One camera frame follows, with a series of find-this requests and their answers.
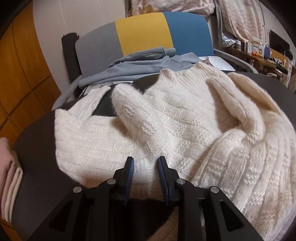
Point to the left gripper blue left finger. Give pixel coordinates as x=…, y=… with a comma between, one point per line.
x=98, y=213

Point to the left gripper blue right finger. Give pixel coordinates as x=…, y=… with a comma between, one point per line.
x=204, y=214

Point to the cream knit sweater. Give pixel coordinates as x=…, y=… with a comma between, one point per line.
x=215, y=129

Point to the folded cream cloth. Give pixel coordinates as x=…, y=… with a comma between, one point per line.
x=12, y=193

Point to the folded pink cloth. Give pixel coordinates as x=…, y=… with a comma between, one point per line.
x=8, y=168

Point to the wooden wardrobe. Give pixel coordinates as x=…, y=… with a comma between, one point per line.
x=28, y=89

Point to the white printed seat cushion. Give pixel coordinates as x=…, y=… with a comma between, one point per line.
x=215, y=62

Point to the grey blue garment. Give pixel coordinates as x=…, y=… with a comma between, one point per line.
x=151, y=54

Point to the wooden desk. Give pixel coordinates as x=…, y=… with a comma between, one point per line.
x=277, y=64

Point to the black rolled mat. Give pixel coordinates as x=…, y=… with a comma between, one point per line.
x=70, y=57

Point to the grey yellow blue chair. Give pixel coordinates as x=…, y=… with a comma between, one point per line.
x=185, y=32

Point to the black monitor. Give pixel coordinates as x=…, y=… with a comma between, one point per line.
x=278, y=43

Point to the pink patterned curtain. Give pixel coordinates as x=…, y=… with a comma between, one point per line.
x=243, y=19

